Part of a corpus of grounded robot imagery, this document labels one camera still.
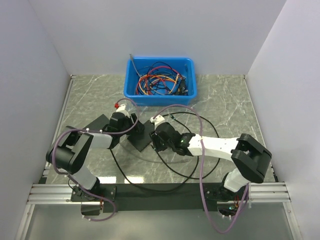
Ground black cable teal plug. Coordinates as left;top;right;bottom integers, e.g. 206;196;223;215
156;111;222;180

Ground black network switch box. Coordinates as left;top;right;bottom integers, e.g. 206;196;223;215
83;114;110;136

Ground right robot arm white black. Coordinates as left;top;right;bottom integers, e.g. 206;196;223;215
149;122;272;200

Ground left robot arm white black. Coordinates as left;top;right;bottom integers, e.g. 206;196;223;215
54;112;145;201

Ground blue plastic bin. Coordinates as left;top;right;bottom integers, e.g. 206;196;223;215
123;56;198;107

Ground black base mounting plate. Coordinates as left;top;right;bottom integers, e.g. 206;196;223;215
69;183;247;216

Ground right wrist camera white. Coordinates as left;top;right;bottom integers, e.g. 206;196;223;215
150;115;166;125

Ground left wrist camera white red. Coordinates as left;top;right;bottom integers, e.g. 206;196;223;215
114;103;129;116

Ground tangled coloured cables bundle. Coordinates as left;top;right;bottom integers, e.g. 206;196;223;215
134;61;190;97

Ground grey cable in bin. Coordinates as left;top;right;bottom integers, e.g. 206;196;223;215
128;54;142;78

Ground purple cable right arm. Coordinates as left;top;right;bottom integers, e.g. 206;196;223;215
152;104;251;235

